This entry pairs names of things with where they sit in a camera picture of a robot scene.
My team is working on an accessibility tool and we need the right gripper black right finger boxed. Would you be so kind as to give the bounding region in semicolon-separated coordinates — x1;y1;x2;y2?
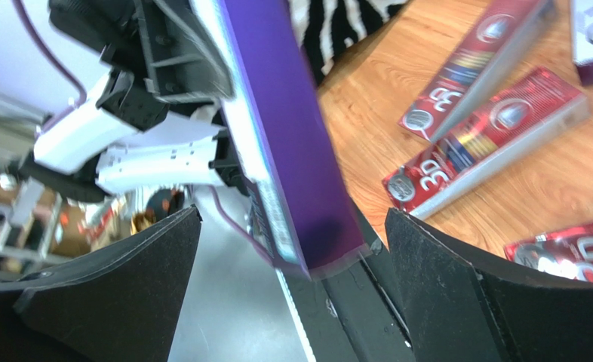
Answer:
385;208;593;361

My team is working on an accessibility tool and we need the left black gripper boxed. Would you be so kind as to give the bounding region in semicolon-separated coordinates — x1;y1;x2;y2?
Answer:
48;0;234;130

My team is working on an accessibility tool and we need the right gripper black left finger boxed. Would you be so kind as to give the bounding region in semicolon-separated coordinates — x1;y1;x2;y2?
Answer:
0;207;201;361

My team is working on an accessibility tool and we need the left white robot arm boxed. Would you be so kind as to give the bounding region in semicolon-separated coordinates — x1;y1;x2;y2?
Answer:
18;1;245;203

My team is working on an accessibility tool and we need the red 3D toothpaste box right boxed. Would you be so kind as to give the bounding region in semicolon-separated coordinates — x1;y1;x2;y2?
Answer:
504;222;593;283

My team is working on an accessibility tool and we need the red 3d toothpaste box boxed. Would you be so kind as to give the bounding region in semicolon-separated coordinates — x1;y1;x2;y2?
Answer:
383;67;590;219
504;222;593;283

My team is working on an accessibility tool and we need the zebra pattern cushion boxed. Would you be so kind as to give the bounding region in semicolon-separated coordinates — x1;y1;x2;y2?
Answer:
287;0;409;86

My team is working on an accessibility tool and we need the red 3D toothpaste box left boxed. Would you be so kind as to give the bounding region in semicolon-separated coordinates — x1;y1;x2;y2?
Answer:
383;67;590;219

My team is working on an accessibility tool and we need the small red toothpaste box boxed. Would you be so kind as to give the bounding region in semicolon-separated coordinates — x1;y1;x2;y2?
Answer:
398;0;556;142

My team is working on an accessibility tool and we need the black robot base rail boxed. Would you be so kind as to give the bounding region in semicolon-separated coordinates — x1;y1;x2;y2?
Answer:
278;213;415;361

